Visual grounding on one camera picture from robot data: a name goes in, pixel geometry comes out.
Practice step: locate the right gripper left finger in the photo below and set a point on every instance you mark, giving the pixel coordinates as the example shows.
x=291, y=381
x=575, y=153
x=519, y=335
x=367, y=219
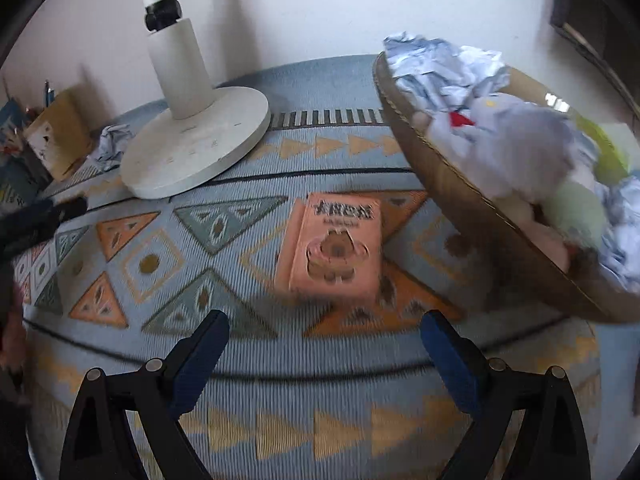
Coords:
x=99, y=444

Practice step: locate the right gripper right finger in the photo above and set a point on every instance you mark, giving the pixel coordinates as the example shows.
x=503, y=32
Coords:
x=551, y=442

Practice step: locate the person's left hand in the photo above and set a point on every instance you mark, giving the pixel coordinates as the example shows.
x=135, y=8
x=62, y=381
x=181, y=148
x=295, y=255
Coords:
x=13, y=342

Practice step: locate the blue illustrated book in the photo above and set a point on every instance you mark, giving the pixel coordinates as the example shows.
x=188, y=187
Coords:
x=19, y=187

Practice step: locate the bamboo pen holder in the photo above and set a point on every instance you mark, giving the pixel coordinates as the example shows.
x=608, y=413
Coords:
x=60, y=137

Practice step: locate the crumpled paper near lamp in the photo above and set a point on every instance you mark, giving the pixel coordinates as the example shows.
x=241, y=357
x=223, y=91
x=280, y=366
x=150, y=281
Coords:
x=111, y=146

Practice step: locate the white desk lamp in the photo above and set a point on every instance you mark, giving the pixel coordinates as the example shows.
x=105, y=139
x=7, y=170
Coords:
x=205, y=130

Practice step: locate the brown ribbed bowl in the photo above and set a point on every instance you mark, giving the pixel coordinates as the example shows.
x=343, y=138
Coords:
x=582, y=291

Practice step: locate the patterned woven table mat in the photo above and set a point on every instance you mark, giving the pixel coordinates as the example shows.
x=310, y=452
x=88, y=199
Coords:
x=304, y=390

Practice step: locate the pink small box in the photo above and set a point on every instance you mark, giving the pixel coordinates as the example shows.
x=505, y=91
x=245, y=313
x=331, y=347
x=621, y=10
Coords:
x=332, y=249

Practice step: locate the black monitor screen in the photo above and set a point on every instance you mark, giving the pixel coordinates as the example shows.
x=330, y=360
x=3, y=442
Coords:
x=606, y=33

